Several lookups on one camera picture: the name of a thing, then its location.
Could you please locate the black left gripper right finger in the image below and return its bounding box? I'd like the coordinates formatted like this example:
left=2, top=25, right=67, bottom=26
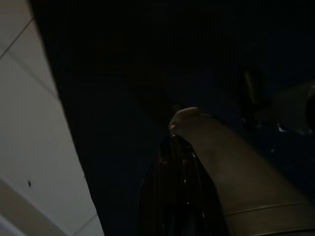
left=175, top=135, right=231, bottom=236

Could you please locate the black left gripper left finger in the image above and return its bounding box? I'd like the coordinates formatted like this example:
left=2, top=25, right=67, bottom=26
left=134, top=134, right=178, bottom=236

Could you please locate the dark grey felt floor mat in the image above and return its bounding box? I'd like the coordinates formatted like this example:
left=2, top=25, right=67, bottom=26
left=28, top=0, right=315, bottom=236

